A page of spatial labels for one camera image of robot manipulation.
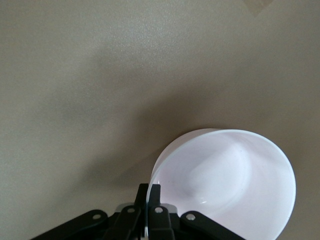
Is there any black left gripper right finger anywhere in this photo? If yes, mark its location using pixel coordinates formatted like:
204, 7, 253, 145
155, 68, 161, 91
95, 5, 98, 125
147, 183, 246, 240

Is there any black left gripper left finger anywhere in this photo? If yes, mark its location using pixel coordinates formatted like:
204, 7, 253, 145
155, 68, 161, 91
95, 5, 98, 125
29, 183, 150, 240

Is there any pale pink plastic bowl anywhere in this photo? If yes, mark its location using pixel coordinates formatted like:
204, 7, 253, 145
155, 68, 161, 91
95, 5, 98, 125
146, 128, 298, 240

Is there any brown table cover sheet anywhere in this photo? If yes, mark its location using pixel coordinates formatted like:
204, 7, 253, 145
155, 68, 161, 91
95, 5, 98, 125
0, 0, 320, 240

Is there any small brown tape patch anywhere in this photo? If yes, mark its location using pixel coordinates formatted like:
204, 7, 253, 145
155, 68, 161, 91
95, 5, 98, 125
241, 0, 274, 18

